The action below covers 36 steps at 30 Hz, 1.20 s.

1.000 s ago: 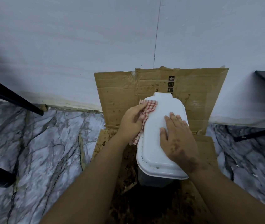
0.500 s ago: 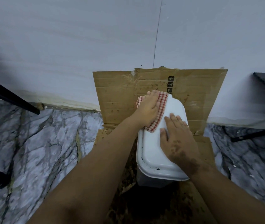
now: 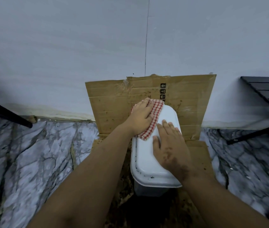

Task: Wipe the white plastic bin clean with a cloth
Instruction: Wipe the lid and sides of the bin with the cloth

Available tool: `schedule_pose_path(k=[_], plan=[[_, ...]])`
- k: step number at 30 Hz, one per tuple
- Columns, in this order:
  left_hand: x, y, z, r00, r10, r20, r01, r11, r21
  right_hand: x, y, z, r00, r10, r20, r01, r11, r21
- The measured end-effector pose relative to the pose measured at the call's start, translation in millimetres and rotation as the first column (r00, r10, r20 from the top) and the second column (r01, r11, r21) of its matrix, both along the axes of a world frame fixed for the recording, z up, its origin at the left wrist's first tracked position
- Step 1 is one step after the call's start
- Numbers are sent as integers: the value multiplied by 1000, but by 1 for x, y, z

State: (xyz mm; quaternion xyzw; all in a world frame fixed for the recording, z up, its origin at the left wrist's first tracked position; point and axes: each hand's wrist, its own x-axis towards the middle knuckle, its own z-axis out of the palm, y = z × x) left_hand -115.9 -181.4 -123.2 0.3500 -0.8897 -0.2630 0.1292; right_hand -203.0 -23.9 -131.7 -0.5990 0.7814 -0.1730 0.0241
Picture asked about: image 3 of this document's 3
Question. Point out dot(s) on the person's right thumb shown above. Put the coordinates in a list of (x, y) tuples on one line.
[(156, 145)]

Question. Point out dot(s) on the person's left thumb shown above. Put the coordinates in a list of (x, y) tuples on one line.
[(150, 115)]

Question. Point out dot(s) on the red white checked cloth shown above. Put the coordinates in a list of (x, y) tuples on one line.
[(154, 121)]

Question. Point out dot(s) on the person's right little finger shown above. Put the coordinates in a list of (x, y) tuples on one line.
[(178, 135)]

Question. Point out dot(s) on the white plastic bin lid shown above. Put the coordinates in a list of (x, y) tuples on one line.
[(145, 161)]

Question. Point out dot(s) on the person's right forearm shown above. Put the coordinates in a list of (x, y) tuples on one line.
[(215, 204)]

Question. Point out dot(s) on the brown cardboard sheet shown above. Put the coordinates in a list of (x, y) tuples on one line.
[(186, 102)]

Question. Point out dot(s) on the black metal furniture leg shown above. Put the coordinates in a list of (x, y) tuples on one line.
[(4, 112)]

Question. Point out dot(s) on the person's left hand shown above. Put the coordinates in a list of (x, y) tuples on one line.
[(138, 118)]

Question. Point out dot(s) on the person's right middle finger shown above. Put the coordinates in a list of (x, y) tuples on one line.
[(166, 128)]

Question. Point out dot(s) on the person's right hand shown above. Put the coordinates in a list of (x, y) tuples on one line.
[(172, 151)]

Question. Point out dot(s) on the person's left forearm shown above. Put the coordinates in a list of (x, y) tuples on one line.
[(89, 178)]

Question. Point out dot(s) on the grey plastic bin body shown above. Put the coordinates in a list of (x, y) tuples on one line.
[(148, 190)]

